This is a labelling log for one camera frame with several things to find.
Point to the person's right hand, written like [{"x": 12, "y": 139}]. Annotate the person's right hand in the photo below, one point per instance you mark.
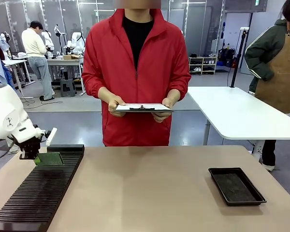
[{"x": 111, "y": 101}]

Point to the person's left hand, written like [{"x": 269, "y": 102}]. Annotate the person's left hand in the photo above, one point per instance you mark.
[{"x": 172, "y": 99}]

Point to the black bags pile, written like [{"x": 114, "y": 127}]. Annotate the black bags pile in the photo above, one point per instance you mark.
[{"x": 227, "y": 58}]

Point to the person in brown apron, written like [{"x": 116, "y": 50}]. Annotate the person in brown apron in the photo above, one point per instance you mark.
[{"x": 278, "y": 60}]

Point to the grey step stool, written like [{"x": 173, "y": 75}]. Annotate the grey step stool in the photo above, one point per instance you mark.
[{"x": 68, "y": 87}]

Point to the black slotted PCB rack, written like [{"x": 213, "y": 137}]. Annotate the black slotted PCB rack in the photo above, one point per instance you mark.
[{"x": 38, "y": 193}]

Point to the person's left forearm red sleeve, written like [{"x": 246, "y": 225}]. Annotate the person's left forearm red sleeve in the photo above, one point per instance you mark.
[{"x": 182, "y": 84}]

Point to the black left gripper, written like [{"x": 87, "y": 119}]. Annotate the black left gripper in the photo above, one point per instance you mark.
[{"x": 31, "y": 148}]

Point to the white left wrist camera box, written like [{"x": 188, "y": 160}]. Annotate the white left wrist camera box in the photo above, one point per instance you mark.
[{"x": 51, "y": 136}]

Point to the person's right forearm red sleeve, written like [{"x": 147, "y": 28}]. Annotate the person's right forearm red sleeve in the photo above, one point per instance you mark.
[{"x": 93, "y": 84}]

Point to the white rounded table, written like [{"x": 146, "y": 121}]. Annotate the white rounded table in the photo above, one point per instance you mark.
[{"x": 232, "y": 113}]

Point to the wooden shoe shelf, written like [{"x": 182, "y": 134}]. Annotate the wooden shoe shelf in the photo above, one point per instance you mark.
[{"x": 203, "y": 65}]

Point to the small white background robot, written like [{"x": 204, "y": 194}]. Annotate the small white background robot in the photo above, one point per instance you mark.
[{"x": 48, "y": 41}]

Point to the person in white sweater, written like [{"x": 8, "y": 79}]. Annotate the person in white sweater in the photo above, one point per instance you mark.
[{"x": 33, "y": 46}]

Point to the black tripod pole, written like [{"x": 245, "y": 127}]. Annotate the black tripod pole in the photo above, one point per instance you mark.
[{"x": 238, "y": 55}]

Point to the large white background robot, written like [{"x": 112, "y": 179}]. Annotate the large white background robot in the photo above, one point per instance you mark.
[{"x": 76, "y": 42}]

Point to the clipboard with white paper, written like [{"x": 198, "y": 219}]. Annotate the clipboard with white paper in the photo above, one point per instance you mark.
[{"x": 130, "y": 108}]

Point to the cardboard box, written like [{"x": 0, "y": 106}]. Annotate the cardboard box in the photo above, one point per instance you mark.
[{"x": 72, "y": 57}]

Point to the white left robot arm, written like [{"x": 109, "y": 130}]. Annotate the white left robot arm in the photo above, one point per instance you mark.
[{"x": 4, "y": 108}]

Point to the white background desk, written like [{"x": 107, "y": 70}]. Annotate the white background desk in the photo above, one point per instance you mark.
[{"x": 62, "y": 61}]

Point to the green PCB board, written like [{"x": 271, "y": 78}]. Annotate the green PCB board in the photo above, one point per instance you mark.
[{"x": 52, "y": 159}]

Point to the black plastic tray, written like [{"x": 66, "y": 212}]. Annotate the black plastic tray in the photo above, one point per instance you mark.
[{"x": 234, "y": 186}]

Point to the person in red jacket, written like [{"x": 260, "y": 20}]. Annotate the person in red jacket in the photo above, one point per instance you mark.
[{"x": 116, "y": 60}]

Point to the white side desk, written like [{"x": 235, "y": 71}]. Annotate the white side desk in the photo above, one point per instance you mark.
[{"x": 14, "y": 63}]

